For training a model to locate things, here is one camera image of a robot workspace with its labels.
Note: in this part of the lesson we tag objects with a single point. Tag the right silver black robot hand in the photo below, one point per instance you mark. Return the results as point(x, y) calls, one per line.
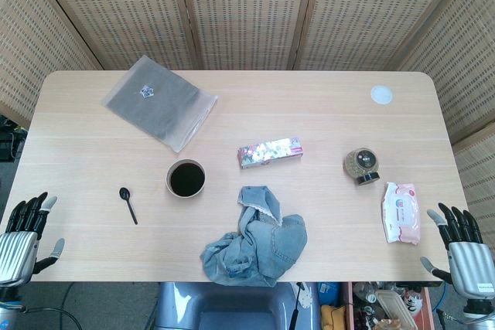
point(472, 264)

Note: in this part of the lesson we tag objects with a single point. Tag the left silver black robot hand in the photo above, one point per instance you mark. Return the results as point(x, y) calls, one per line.
point(17, 252)

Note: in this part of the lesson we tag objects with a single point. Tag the blue package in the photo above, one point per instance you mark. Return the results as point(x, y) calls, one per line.
point(328, 293)

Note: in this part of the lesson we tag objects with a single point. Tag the white round table cap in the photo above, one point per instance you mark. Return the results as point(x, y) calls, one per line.
point(382, 95)

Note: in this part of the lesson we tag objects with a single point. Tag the floral print cardboard box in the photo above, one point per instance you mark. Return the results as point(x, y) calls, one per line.
point(270, 152)

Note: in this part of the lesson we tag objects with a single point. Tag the crumpled blue denim garment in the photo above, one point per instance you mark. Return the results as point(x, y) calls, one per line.
point(263, 245)

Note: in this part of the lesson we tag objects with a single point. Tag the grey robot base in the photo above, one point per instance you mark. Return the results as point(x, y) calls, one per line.
point(232, 307)

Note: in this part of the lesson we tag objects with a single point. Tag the round glass jar black lid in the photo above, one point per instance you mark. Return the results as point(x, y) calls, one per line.
point(359, 162)

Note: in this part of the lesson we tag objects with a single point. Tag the pink wet wipes pack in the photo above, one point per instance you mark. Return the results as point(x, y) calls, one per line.
point(402, 214)

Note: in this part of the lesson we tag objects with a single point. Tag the yellow bag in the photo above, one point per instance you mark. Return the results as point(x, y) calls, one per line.
point(332, 316)

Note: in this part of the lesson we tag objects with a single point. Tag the woven bamboo folding screen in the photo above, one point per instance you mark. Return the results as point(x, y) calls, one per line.
point(247, 17)

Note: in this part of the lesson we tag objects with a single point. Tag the white perforated bracket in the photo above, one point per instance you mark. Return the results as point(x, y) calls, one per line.
point(305, 297)

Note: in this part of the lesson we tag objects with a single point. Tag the white cup of black coffee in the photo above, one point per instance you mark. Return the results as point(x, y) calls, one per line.
point(187, 179)

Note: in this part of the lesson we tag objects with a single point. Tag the black plastic spoon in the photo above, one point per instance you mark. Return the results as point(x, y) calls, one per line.
point(124, 193)

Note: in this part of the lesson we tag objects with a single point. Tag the clear plastic food container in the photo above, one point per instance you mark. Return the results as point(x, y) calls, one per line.
point(394, 305)

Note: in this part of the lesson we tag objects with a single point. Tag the clear bag with grey cloth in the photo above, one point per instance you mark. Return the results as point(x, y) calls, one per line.
point(154, 106)

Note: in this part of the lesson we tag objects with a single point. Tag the red storage crate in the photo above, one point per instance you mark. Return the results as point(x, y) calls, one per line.
point(425, 303)

